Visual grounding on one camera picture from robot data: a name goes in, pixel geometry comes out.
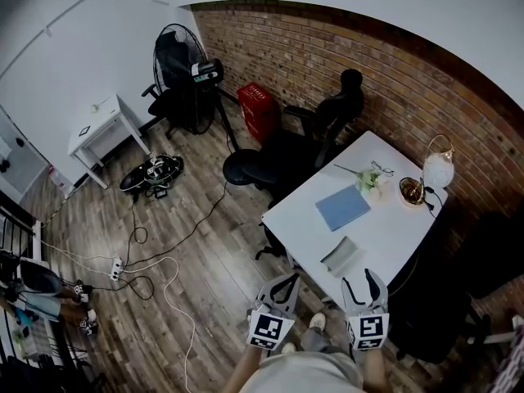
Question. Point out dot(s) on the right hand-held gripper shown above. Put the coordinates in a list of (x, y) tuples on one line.
[(368, 332)]

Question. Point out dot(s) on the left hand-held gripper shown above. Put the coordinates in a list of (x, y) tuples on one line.
[(268, 328)]

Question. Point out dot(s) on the small grey box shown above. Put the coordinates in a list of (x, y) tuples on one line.
[(340, 256)]

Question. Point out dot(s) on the person's left forearm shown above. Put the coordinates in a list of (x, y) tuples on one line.
[(241, 371)]

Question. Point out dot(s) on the person's right forearm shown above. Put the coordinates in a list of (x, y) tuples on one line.
[(374, 371)]

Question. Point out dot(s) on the person's white shoe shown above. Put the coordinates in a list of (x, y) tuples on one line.
[(287, 348), (317, 321)]

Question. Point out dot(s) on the person's grey trousers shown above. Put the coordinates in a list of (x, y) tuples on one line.
[(313, 340)]

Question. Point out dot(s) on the black mesh office chair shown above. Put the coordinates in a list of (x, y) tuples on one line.
[(434, 285)]

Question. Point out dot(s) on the person's beige shirt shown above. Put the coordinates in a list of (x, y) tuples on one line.
[(307, 373)]

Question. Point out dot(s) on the blue notebook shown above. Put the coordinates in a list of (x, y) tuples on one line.
[(343, 207)]

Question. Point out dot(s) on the artificial flower bouquet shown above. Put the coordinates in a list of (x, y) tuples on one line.
[(368, 180)]

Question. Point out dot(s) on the thin-rimmed eyeglasses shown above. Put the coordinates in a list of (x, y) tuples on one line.
[(382, 169)]

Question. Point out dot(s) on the gold desk lamp white shade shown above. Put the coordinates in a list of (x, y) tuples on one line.
[(438, 172)]

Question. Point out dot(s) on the pink checked tablecloth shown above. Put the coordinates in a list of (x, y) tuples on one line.
[(511, 371)]

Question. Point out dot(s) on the white power strip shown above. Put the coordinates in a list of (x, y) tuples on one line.
[(116, 267)]

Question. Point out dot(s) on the red box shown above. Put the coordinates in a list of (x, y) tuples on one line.
[(258, 105)]

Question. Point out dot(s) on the small white side table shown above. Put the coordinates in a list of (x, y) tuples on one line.
[(98, 125)]

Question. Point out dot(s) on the black standing fan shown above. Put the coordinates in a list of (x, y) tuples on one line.
[(176, 68)]

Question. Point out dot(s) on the white panel with black knobs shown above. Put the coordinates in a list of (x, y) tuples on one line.
[(20, 154)]

